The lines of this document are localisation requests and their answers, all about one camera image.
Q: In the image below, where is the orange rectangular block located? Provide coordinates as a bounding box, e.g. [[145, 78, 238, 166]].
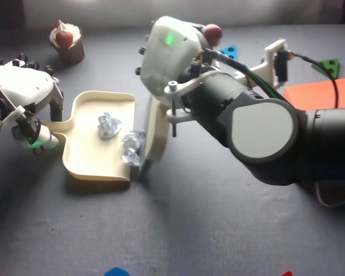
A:
[[283, 77, 345, 112]]

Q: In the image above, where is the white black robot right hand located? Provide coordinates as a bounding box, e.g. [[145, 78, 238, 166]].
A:
[[135, 16, 212, 101]]

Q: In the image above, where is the cream plastic dustpan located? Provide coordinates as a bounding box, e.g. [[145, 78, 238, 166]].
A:
[[41, 90, 136, 184]]

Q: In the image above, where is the blue triangle block with holes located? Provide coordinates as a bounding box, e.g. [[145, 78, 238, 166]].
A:
[[218, 44, 239, 62]]

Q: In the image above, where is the white paper ball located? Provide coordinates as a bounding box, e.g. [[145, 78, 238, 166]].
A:
[[121, 129, 146, 150], [97, 112, 123, 140], [120, 146, 141, 167]]

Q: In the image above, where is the blue toy block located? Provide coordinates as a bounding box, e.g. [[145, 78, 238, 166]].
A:
[[104, 266, 130, 276]]

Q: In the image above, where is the thin white cable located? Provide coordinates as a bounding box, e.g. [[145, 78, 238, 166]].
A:
[[315, 181, 345, 208]]

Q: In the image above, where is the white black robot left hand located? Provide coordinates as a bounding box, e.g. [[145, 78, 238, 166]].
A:
[[0, 53, 66, 150]]

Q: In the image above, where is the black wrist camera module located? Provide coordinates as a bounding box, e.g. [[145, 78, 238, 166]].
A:
[[275, 49, 289, 83]]

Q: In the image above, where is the green triangle block with holes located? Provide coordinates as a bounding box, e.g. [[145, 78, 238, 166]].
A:
[[310, 58, 340, 80]]

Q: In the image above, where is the thin black cable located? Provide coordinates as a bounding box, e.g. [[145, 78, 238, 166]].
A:
[[290, 51, 339, 109]]

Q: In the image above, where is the toy cupcake with strawberry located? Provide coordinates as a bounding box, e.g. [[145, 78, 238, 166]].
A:
[[49, 19, 85, 65]]

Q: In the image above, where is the grey table cloth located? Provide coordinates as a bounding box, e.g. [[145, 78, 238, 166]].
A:
[[0, 24, 345, 276]]

